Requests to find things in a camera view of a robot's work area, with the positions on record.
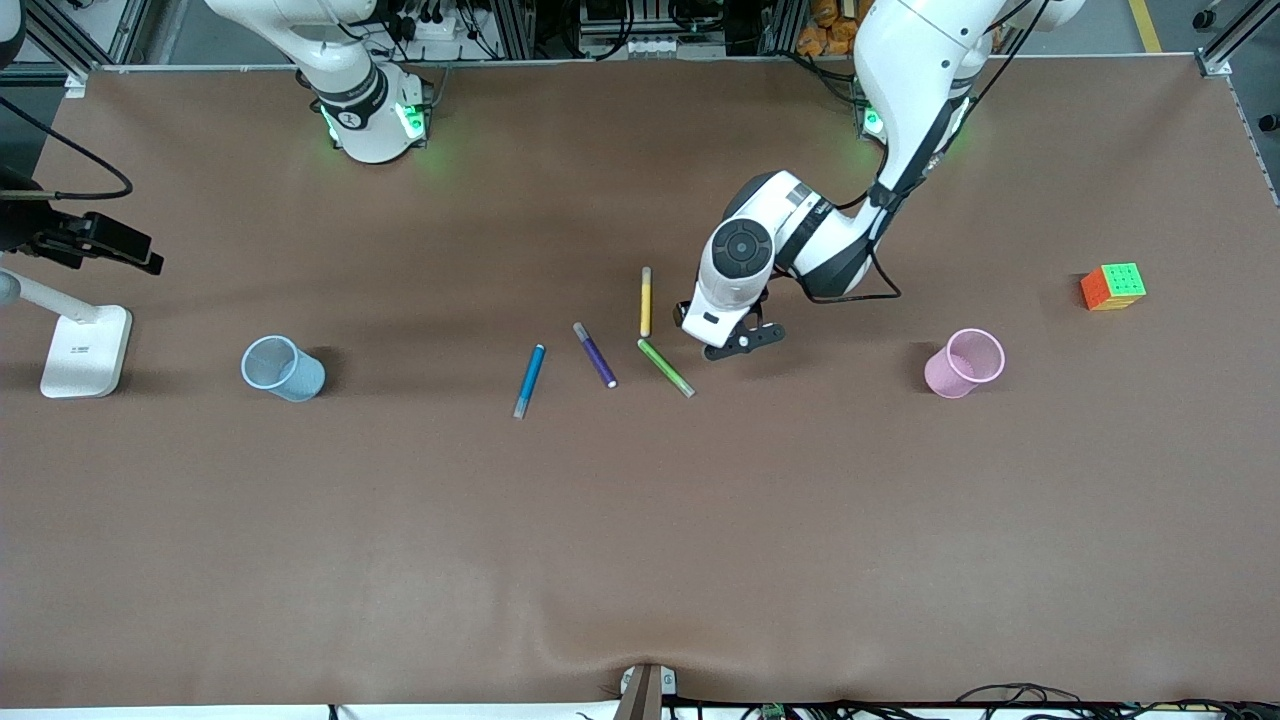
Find blue marker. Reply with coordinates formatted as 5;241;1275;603
513;344;547;420

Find green marker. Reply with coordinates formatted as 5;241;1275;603
637;338;696;399

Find white lamp stand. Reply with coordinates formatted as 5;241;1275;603
8;272;134;400

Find purple marker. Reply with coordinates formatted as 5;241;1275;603
572;321;618;390

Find light blue mesh cup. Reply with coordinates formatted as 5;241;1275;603
241;335;326;403

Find pink mesh cup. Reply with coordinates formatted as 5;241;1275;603
924;328;1006;400

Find white connector strip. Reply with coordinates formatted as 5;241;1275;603
590;37;683;57

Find bag of orange items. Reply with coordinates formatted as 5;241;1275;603
796;0;871;58

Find colourful puzzle cube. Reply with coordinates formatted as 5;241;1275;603
1080;262;1148;312

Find white power strip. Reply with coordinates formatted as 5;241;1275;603
390;8;483;43

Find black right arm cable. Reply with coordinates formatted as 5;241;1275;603
0;95;134;200

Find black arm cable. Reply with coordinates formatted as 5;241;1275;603
800;0;1051;304
0;95;134;200

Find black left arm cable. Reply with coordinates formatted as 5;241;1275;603
800;0;1051;304

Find metal table edge bracket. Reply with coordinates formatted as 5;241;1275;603
615;663;678;720

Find black cable bundle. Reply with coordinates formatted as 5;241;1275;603
665;683;1280;720

